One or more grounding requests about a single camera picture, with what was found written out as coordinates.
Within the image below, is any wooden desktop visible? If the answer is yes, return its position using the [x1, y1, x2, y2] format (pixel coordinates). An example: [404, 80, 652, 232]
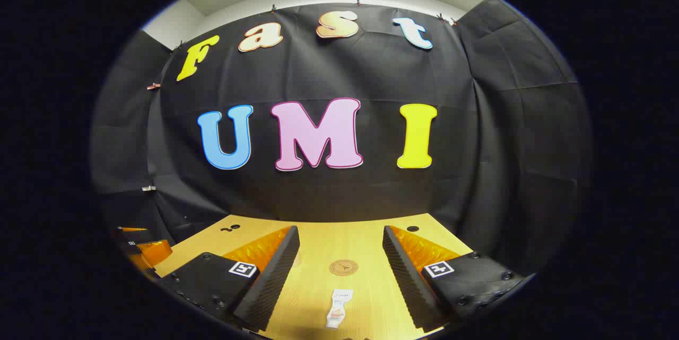
[154, 213, 475, 340]

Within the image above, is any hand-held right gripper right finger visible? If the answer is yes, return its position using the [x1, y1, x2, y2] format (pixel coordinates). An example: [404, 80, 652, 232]
[382, 225, 531, 333]

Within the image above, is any black backdrop cloth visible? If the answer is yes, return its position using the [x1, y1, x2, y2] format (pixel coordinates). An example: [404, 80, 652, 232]
[90, 0, 592, 277]

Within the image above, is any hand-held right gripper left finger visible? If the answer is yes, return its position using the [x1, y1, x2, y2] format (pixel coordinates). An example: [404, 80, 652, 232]
[159, 225, 301, 333]

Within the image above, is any round brown coaster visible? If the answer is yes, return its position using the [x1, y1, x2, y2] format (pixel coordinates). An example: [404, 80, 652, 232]
[328, 259, 359, 276]

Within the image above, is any white toothpaste tube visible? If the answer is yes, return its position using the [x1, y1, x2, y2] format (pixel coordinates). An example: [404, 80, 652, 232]
[326, 289, 354, 329]

